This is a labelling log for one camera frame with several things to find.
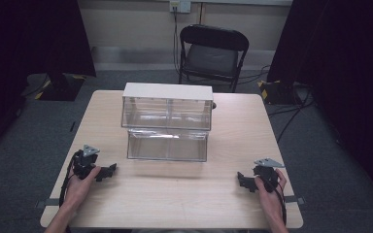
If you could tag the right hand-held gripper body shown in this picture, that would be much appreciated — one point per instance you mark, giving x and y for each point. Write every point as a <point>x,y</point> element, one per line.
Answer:
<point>267,174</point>

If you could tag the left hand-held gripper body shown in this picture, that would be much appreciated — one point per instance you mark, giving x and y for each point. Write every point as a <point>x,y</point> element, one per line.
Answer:
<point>84,163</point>

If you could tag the person's right hand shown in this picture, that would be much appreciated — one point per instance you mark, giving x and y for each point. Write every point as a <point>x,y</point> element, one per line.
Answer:
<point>268,200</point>

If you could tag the person's left hand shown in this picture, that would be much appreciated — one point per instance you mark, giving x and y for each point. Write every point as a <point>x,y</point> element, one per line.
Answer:
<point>79,189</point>

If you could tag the clear acrylic drawer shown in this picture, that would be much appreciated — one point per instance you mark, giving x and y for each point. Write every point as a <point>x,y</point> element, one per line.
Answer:
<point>167,147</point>

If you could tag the small dark round object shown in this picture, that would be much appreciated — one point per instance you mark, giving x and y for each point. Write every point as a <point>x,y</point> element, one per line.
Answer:
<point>214,105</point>

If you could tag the black stand base striped tape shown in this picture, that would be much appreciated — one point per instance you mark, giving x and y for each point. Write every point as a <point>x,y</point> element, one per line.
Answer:
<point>278,92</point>
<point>61,88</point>

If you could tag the clear drawer cabinet white top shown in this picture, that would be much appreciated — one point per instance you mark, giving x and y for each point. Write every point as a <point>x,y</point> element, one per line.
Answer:
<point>168,106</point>

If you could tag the black folding chair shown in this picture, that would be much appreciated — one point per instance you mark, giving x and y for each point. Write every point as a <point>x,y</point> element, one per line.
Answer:
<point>212,56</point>

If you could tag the dark curtain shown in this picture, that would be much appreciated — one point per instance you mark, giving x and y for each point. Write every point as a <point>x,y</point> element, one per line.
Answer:
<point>343,64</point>

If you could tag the white wall outlet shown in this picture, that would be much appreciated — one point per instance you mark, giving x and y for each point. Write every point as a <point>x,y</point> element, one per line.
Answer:
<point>180,5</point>

